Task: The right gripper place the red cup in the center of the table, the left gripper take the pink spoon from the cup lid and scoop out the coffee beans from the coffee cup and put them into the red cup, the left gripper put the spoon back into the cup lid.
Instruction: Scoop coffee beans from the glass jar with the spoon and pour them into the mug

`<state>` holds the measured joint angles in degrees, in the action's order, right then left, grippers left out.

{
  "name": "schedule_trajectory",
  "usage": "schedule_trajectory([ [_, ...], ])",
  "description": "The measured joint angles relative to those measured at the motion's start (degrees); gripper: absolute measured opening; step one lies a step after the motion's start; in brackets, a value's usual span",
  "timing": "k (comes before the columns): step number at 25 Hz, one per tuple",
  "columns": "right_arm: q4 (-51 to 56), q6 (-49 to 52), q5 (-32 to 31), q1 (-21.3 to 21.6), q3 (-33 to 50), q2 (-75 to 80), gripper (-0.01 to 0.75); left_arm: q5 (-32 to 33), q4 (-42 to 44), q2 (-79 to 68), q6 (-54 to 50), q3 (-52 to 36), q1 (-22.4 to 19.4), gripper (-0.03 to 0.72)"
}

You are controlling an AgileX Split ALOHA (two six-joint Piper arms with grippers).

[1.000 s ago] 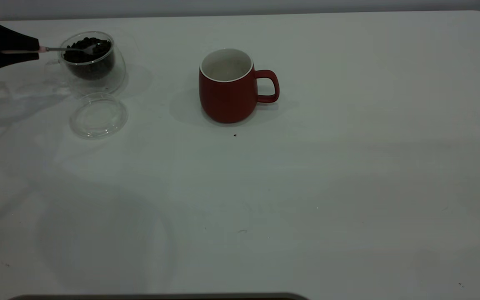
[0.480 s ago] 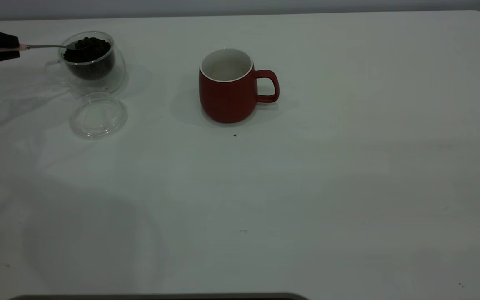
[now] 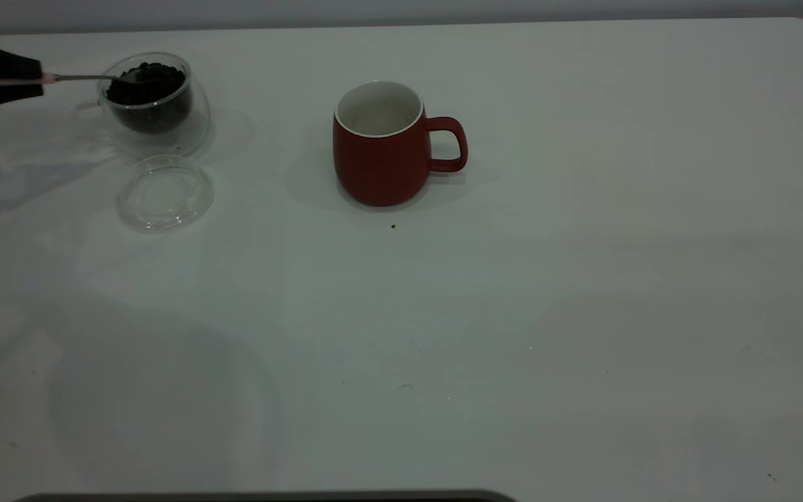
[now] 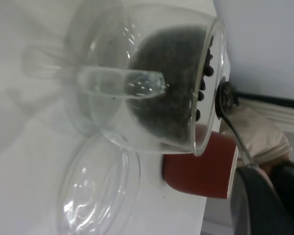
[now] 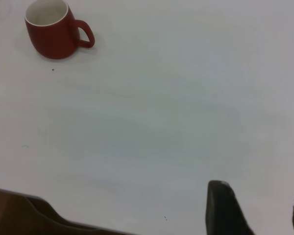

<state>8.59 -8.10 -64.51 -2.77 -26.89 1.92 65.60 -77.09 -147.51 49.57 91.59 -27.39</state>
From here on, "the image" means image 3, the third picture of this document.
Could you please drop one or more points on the red ceramic mug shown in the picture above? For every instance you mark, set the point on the red ceramic mug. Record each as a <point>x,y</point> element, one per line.
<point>377,167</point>

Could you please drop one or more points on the dark coffee beans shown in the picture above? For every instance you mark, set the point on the dark coffee beans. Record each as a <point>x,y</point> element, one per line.
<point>154,111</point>

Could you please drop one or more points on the clear round glass lid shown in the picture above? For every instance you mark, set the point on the clear round glass lid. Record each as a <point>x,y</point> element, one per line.
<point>164,202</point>

